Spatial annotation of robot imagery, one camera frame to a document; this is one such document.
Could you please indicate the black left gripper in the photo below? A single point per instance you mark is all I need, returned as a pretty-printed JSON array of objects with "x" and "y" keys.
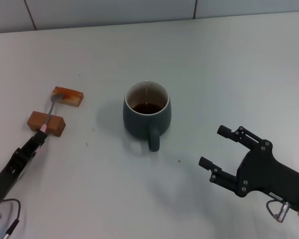
[{"x": 10, "y": 176}]

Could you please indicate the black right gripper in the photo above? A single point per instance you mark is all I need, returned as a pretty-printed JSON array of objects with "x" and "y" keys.
[{"x": 261, "y": 171}]

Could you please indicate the grey ceramic cup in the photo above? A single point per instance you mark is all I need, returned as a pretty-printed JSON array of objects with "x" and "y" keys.
[{"x": 137, "y": 124}]

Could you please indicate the brown wooden block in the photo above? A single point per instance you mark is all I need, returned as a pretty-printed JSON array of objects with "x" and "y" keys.
[{"x": 56, "y": 125}]

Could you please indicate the light grooved wooden block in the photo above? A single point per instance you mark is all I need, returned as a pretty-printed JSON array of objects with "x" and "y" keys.
[{"x": 72, "y": 98}]

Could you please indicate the dark coffee liquid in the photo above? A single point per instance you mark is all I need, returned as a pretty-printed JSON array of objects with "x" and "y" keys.
[{"x": 147, "y": 108}]

